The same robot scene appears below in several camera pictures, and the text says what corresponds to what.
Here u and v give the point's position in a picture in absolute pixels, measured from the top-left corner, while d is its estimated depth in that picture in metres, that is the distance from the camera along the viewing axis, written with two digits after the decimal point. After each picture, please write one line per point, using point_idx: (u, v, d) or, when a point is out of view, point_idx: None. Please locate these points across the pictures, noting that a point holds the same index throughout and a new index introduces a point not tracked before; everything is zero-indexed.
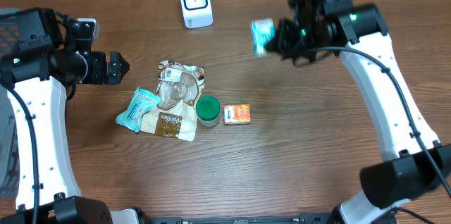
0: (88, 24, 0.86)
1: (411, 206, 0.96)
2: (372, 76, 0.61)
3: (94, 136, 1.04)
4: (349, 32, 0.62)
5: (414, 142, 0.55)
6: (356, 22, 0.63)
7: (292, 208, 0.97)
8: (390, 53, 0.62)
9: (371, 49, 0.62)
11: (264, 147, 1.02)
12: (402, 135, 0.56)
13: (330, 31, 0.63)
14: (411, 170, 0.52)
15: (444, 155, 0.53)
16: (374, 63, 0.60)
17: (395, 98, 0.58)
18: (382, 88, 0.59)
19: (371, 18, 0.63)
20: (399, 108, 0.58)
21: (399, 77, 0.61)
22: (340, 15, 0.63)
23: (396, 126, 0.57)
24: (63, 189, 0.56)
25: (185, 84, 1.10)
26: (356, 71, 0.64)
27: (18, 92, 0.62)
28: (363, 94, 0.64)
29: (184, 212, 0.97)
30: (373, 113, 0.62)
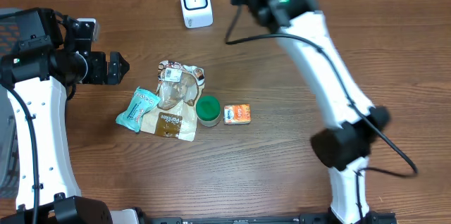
0: (88, 24, 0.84)
1: (411, 206, 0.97)
2: (309, 58, 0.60)
3: (94, 136, 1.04)
4: (280, 18, 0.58)
5: (352, 113, 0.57)
6: (287, 3, 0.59)
7: (292, 208, 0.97)
8: (321, 29, 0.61)
9: (301, 29, 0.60)
11: (264, 147, 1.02)
12: (342, 109, 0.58)
13: (262, 13, 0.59)
14: (352, 134, 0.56)
15: (378, 117, 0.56)
16: (309, 44, 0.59)
17: (330, 75, 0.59)
18: (318, 66, 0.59)
19: None
20: (335, 84, 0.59)
21: (332, 52, 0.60)
22: None
23: (335, 102, 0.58)
24: (63, 189, 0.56)
25: (185, 84, 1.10)
26: (296, 53, 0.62)
27: (18, 92, 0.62)
28: (307, 76, 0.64)
29: (184, 212, 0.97)
30: (318, 91, 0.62)
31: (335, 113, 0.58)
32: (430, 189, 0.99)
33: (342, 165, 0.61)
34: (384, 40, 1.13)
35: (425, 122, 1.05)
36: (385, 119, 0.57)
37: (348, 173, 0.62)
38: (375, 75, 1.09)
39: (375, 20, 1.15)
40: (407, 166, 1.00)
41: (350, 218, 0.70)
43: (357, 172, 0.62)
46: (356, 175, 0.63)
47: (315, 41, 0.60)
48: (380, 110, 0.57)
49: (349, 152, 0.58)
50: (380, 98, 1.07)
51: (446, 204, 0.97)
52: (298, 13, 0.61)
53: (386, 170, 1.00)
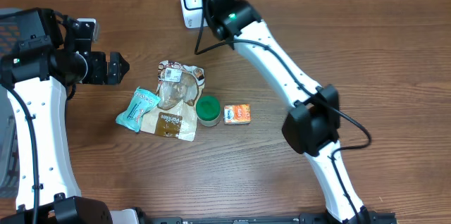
0: (88, 24, 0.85)
1: (411, 206, 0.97)
2: (261, 56, 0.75)
3: (94, 136, 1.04)
4: (232, 29, 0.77)
5: (301, 93, 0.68)
6: (236, 22, 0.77)
7: (292, 208, 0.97)
8: (266, 33, 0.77)
9: (250, 35, 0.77)
11: (264, 147, 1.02)
12: (292, 90, 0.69)
13: (219, 30, 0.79)
14: (306, 111, 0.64)
15: (326, 93, 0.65)
16: (256, 44, 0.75)
17: (279, 65, 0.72)
18: (268, 61, 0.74)
19: (247, 14, 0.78)
20: (285, 72, 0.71)
21: (277, 49, 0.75)
22: (225, 17, 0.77)
23: (285, 85, 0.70)
24: (63, 190, 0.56)
25: (185, 84, 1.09)
26: (252, 57, 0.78)
27: (18, 92, 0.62)
28: (266, 75, 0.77)
29: (184, 212, 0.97)
30: (274, 84, 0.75)
31: (288, 94, 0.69)
32: (430, 189, 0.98)
33: (310, 146, 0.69)
34: (384, 40, 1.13)
35: (425, 122, 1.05)
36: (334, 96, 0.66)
37: (322, 158, 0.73)
38: (375, 75, 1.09)
39: (375, 20, 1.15)
40: (406, 166, 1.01)
41: (344, 215, 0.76)
43: (331, 157, 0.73)
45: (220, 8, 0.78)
46: (332, 161, 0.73)
47: (262, 42, 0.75)
48: (328, 88, 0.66)
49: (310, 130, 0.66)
50: (380, 98, 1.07)
51: (446, 204, 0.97)
52: (246, 24, 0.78)
53: (386, 170, 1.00)
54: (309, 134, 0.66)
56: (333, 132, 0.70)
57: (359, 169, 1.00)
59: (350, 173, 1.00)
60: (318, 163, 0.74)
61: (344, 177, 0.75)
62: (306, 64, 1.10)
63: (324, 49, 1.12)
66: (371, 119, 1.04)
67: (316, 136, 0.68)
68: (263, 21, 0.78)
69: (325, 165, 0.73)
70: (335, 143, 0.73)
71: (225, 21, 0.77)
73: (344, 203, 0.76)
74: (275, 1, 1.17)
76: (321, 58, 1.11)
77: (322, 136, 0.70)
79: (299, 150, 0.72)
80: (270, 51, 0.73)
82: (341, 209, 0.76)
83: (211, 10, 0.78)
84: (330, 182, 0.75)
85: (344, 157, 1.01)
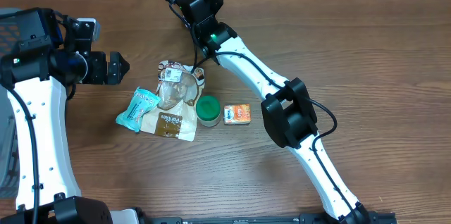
0: (88, 24, 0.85)
1: (411, 205, 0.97)
2: (237, 63, 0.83)
3: (93, 136, 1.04)
4: (213, 46, 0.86)
5: (272, 88, 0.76)
6: (218, 41, 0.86)
7: (292, 208, 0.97)
8: (240, 45, 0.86)
9: (227, 47, 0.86)
11: (264, 147, 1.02)
12: (264, 86, 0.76)
13: (204, 48, 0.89)
14: (275, 101, 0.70)
15: (294, 84, 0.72)
16: (232, 54, 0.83)
17: (252, 69, 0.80)
18: (243, 65, 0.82)
19: (225, 35, 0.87)
20: (256, 72, 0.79)
21: (252, 56, 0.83)
22: (208, 38, 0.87)
23: (258, 83, 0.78)
24: (63, 190, 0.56)
25: (185, 84, 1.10)
26: (231, 66, 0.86)
27: (18, 91, 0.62)
28: (244, 80, 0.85)
29: (184, 212, 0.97)
30: (251, 86, 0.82)
31: (262, 91, 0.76)
32: (430, 189, 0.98)
33: (288, 137, 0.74)
34: (384, 40, 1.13)
35: (425, 122, 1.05)
36: (302, 87, 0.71)
37: (303, 150, 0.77)
38: (375, 75, 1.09)
39: (375, 20, 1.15)
40: (406, 166, 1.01)
41: (340, 210, 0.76)
43: (312, 147, 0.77)
45: (205, 29, 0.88)
46: (313, 152, 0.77)
47: (237, 51, 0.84)
48: (296, 80, 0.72)
49: (285, 123, 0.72)
50: (380, 98, 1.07)
51: (446, 203, 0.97)
52: (226, 41, 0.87)
53: (386, 170, 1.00)
54: (285, 126, 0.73)
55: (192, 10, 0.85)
56: (311, 124, 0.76)
57: (359, 169, 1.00)
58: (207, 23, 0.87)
59: (350, 173, 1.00)
60: (301, 156, 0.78)
61: (330, 170, 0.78)
62: (306, 64, 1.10)
63: (324, 49, 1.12)
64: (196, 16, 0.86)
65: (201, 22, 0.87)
66: (371, 119, 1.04)
67: (293, 127, 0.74)
68: (238, 36, 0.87)
69: (309, 158, 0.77)
70: (314, 134, 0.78)
71: (208, 41, 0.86)
73: (336, 198, 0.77)
74: (275, 1, 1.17)
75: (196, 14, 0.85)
76: (321, 58, 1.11)
77: (300, 128, 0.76)
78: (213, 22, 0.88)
79: (281, 144, 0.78)
80: (244, 58, 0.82)
82: (335, 205, 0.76)
83: (196, 33, 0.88)
84: (318, 177, 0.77)
85: (344, 157, 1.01)
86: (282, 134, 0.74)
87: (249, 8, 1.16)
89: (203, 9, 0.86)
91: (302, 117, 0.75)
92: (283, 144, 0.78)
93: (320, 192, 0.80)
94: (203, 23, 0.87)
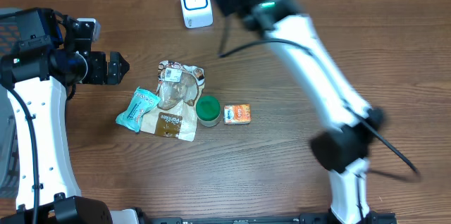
0: (88, 24, 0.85)
1: (411, 206, 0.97)
2: (300, 60, 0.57)
3: (93, 136, 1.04)
4: (264, 22, 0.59)
5: (347, 113, 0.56)
6: (272, 11, 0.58)
7: (292, 208, 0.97)
8: (309, 34, 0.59)
9: (287, 33, 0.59)
11: (265, 147, 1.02)
12: (335, 108, 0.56)
13: (250, 23, 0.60)
14: (349, 137, 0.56)
15: (373, 117, 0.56)
16: (297, 47, 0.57)
17: (321, 77, 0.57)
18: (310, 68, 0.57)
19: (282, 3, 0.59)
20: (328, 86, 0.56)
21: (323, 56, 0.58)
22: (256, 4, 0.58)
23: (327, 101, 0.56)
24: (63, 189, 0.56)
25: (185, 84, 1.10)
26: (287, 60, 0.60)
27: (18, 92, 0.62)
28: (300, 81, 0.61)
29: (184, 212, 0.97)
30: (309, 94, 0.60)
31: (330, 113, 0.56)
32: (430, 189, 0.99)
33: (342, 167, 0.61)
34: (384, 40, 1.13)
35: (425, 122, 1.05)
36: (380, 117, 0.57)
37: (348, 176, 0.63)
38: (375, 75, 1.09)
39: (375, 20, 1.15)
40: (407, 166, 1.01)
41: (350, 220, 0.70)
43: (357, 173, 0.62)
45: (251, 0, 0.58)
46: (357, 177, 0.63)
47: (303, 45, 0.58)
48: (375, 110, 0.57)
49: (351, 154, 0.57)
50: (380, 98, 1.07)
51: (446, 204, 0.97)
52: (283, 15, 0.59)
53: (386, 170, 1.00)
54: (347, 156, 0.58)
55: None
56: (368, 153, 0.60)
57: None
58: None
59: None
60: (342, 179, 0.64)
61: (363, 193, 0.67)
62: None
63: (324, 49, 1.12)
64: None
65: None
66: None
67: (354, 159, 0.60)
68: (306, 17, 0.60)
69: (349, 183, 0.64)
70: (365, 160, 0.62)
71: None
73: (353, 209, 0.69)
74: None
75: None
76: None
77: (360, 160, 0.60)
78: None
79: (330, 168, 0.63)
80: (315, 56, 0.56)
82: (348, 213, 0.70)
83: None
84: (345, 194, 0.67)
85: None
86: (340, 163, 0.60)
87: None
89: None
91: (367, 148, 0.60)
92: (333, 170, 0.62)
93: (345, 210, 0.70)
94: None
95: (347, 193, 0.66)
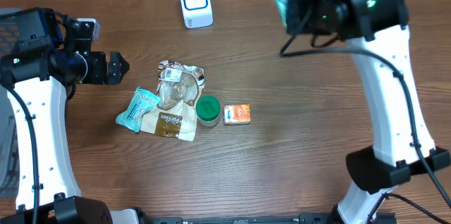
0: (88, 24, 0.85)
1: (411, 205, 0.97)
2: (384, 82, 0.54)
3: (93, 136, 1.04)
4: (363, 26, 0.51)
5: (412, 152, 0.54)
6: (373, 10, 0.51)
7: (292, 208, 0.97)
8: (405, 52, 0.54)
9: (382, 45, 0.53)
11: (264, 147, 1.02)
12: (403, 145, 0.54)
13: (341, 17, 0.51)
14: (405, 177, 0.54)
15: (437, 164, 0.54)
16: (387, 66, 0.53)
17: (401, 108, 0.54)
18: (392, 91, 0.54)
19: (385, 1, 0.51)
20: (404, 115, 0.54)
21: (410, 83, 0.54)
22: (363, 1, 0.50)
23: (398, 136, 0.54)
24: (63, 189, 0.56)
25: (185, 84, 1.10)
26: (367, 75, 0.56)
27: (18, 91, 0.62)
28: (368, 91, 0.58)
29: (184, 212, 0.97)
30: (375, 114, 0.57)
31: (394, 148, 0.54)
32: (430, 189, 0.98)
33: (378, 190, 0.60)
34: None
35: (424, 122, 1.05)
36: (444, 162, 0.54)
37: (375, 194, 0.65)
38: None
39: None
40: None
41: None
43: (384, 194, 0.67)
45: None
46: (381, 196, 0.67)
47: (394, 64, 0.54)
48: (444, 158, 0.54)
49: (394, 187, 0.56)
50: None
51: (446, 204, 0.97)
52: (382, 19, 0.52)
53: None
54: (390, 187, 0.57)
55: None
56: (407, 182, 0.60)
57: None
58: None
59: None
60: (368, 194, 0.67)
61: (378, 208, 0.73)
62: (306, 65, 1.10)
63: None
64: None
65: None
66: None
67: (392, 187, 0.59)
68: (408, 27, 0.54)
69: (372, 198, 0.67)
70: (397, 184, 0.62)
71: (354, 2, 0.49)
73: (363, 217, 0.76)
74: None
75: None
76: (321, 58, 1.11)
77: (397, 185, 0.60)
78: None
79: (366, 187, 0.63)
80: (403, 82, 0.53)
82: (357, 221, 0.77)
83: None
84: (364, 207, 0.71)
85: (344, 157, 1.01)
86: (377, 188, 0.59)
87: (249, 8, 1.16)
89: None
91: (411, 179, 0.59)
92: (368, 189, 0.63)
93: (354, 216, 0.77)
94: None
95: (365, 205, 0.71)
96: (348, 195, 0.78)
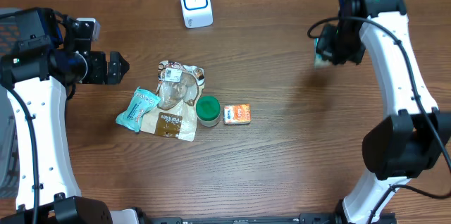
0: (88, 24, 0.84)
1: (411, 206, 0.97)
2: (386, 46, 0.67)
3: (93, 136, 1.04)
4: (369, 9, 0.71)
5: (414, 104, 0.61)
6: (379, 3, 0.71)
7: (292, 208, 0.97)
8: (404, 29, 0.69)
9: (386, 22, 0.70)
11: (264, 147, 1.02)
12: (404, 96, 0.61)
13: (354, 9, 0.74)
14: (407, 125, 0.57)
15: (440, 120, 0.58)
16: (387, 34, 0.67)
17: (402, 68, 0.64)
18: (392, 55, 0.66)
19: (391, 1, 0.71)
20: (404, 75, 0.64)
21: (409, 51, 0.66)
22: None
23: (399, 89, 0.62)
24: (63, 189, 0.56)
25: (185, 84, 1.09)
26: (375, 49, 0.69)
27: (18, 92, 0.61)
28: (376, 67, 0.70)
29: (184, 212, 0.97)
30: (382, 83, 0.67)
31: (397, 99, 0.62)
32: (430, 189, 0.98)
33: (387, 165, 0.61)
34: None
35: None
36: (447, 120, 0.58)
37: (382, 183, 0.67)
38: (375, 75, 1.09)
39: None
40: None
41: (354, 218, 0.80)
43: (392, 186, 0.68)
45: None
46: (388, 189, 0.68)
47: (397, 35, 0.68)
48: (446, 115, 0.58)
49: (401, 141, 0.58)
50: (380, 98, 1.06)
51: (446, 204, 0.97)
52: (387, 9, 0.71)
53: None
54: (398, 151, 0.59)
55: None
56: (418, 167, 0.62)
57: (360, 169, 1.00)
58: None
59: (351, 173, 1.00)
60: (376, 182, 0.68)
61: (382, 204, 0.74)
62: (306, 65, 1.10)
63: None
64: None
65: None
66: (371, 119, 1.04)
67: (402, 163, 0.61)
68: (406, 15, 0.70)
69: (378, 189, 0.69)
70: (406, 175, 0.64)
71: None
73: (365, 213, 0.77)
74: (276, 1, 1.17)
75: None
76: None
77: (407, 166, 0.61)
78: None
79: (377, 170, 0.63)
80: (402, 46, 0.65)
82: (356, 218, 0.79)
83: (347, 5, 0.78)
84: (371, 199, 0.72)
85: (344, 157, 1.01)
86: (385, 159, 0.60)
87: (249, 8, 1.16)
89: None
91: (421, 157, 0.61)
92: (378, 172, 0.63)
93: (356, 211, 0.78)
94: None
95: (371, 196, 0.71)
96: (355, 190, 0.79)
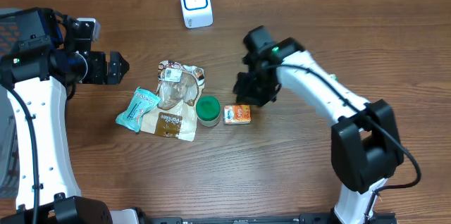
0: (87, 24, 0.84)
1: (411, 205, 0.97)
2: (304, 80, 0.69)
3: (93, 136, 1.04)
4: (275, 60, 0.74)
5: (347, 108, 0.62)
6: (281, 53, 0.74)
7: (292, 208, 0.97)
8: (309, 60, 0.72)
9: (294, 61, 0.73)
11: (265, 147, 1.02)
12: (337, 106, 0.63)
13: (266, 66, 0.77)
14: (352, 129, 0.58)
15: (379, 112, 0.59)
16: (298, 69, 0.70)
17: (323, 86, 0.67)
18: (311, 84, 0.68)
19: (289, 51, 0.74)
20: (328, 90, 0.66)
21: (321, 73, 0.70)
22: (270, 52, 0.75)
23: (329, 103, 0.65)
24: (63, 189, 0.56)
25: (185, 84, 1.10)
26: (295, 83, 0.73)
27: (18, 92, 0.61)
28: (310, 103, 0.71)
29: (184, 212, 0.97)
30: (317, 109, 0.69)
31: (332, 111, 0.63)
32: (430, 189, 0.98)
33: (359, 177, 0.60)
34: (384, 40, 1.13)
35: (425, 122, 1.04)
36: (387, 109, 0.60)
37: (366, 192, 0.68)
38: (375, 75, 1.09)
39: (375, 20, 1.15)
40: (406, 166, 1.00)
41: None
43: (375, 191, 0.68)
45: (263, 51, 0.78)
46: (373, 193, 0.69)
47: (304, 66, 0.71)
48: (382, 106, 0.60)
49: (355, 146, 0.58)
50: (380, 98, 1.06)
51: (446, 204, 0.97)
52: (290, 56, 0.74)
53: None
54: (361, 158, 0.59)
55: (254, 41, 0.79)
56: (388, 168, 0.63)
57: None
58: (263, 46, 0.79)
59: None
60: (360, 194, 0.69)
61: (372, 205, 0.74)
62: None
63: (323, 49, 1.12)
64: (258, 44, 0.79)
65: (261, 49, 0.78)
66: None
67: (373, 167, 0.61)
68: (306, 51, 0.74)
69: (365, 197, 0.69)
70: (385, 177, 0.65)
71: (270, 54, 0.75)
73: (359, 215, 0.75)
74: (275, 1, 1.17)
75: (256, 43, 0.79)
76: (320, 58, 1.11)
77: (378, 170, 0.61)
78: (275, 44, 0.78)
79: (354, 187, 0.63)
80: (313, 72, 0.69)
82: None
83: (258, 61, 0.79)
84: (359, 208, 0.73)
85: None
86: (356, 172, 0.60)
87: (249, 8, 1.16)
89: (264, 36, 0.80)
91: (385, 155, 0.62)
92: (359, 188, 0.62)
93: (351, 218, 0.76)
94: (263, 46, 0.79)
95: (359, 205, 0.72)
96: (341, 198, 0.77)
